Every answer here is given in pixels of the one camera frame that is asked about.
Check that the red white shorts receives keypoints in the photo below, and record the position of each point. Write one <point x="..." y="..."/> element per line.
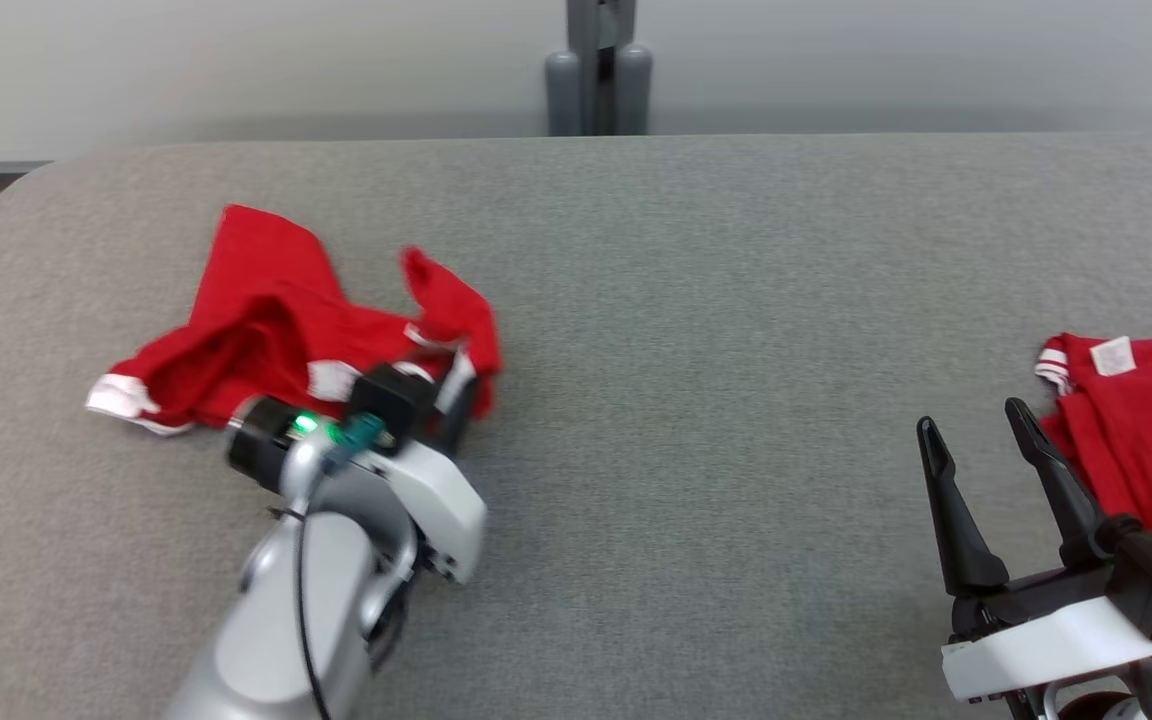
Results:
<point x="266" y="320"/>

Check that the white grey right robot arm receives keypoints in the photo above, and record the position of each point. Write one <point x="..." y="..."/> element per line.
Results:
<point x="1116" y="700"/>

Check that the teal left camera connector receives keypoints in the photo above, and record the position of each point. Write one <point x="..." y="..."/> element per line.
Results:
<point x="356" y="440"/>

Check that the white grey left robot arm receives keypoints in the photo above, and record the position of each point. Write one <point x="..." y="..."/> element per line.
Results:
<point x="266" y="620"/>

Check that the grey cylindrical post foot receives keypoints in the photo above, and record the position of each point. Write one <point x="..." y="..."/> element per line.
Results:
<point x="564" y="95"/>
<point x="634" y="90"/>

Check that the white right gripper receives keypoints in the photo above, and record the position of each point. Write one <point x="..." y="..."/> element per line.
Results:
<point x="1036" y="640"/>

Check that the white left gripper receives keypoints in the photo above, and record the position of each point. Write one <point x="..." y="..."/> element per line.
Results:
<point x="451" y="520"/>

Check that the grey metal partition post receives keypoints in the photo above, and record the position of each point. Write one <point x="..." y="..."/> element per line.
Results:
<point x="598" y="25"/>

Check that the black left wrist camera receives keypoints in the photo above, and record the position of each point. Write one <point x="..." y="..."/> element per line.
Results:
<point x="391" y="405"/>

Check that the red white basketball jersey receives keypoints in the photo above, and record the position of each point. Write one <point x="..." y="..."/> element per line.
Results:
<point x="1146" y="430"/>

